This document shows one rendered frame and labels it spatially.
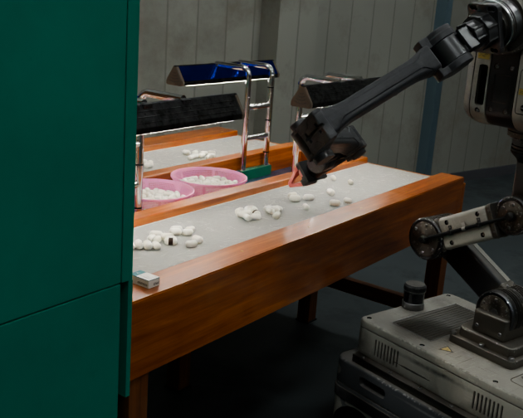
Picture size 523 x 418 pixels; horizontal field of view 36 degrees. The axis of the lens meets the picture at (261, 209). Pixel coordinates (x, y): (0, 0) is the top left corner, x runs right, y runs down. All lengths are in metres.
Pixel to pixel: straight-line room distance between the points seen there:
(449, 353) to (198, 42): 2.85
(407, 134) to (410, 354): 3.79
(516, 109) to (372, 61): 3.59
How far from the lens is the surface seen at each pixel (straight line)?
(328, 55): 5.34
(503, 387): 2.21
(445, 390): 2.33
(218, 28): 4.78
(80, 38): 1.45
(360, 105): 1.82
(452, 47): 1.93
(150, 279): 1.80
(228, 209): 2.53
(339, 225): 2.38
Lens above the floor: 1.44
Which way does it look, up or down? 16 degrees down
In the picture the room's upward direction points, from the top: 4 degrees clockwise
